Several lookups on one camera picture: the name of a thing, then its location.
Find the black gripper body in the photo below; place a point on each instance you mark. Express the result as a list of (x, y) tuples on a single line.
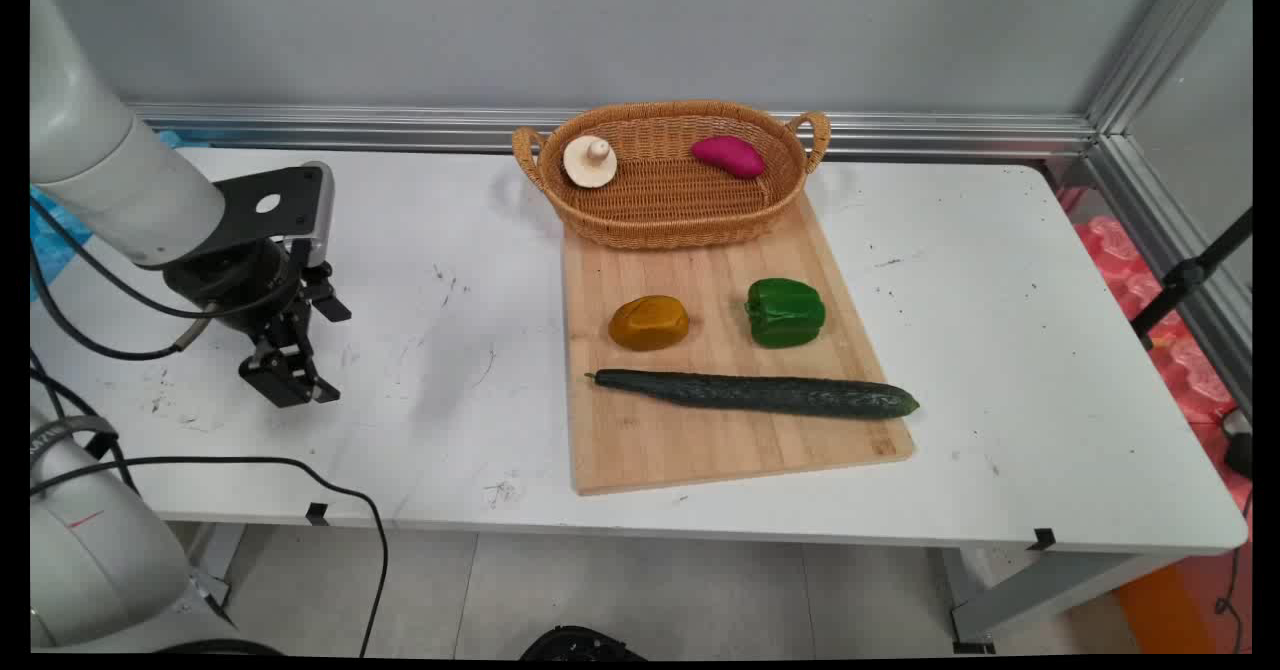
[(235, 285)]

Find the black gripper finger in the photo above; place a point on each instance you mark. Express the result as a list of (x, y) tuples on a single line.
[(327, 302), (280, 380)]

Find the long dark green cucumber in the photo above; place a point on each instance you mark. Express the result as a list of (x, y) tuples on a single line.
[(760, 393)]

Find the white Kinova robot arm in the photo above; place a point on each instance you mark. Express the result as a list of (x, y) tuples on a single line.
[(110, 180)]

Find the black tape piece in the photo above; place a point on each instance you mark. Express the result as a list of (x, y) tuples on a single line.
[(1042, 539), (317, 514)]

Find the grey metal table leg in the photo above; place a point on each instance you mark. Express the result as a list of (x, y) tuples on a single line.
[(1050, 590), (215, 555)]

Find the white toy mushroom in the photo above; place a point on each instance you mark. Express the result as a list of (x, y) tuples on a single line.
[(590, 162)]

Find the brown-yellow toy potato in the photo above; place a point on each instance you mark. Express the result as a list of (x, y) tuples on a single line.
[(649, 322)]

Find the black round object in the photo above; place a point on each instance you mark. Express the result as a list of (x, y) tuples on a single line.
[(585, 645)]

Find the wooden cutting board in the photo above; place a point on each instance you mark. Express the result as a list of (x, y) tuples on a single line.
[(720, 430)]

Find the magenta toy sweet potato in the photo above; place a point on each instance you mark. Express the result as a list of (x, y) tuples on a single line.
[(728, 156)]

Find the green toy bell pepper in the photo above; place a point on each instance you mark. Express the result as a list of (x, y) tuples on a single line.
[(785, 312)]

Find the black tripod stand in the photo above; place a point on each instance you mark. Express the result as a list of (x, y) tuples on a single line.
[(1185, 275)]

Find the red bubble wrap sheet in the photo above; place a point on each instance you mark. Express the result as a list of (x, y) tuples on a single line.
[(1190, 370)]

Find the orange plastic object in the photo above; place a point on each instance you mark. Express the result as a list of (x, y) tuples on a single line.
[(1170, 600)]

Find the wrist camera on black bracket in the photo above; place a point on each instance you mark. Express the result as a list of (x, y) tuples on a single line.
[(262, 205)]

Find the aluminium profile rail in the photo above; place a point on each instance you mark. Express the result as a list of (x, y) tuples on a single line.
[(500, 128), (1160, 60)]

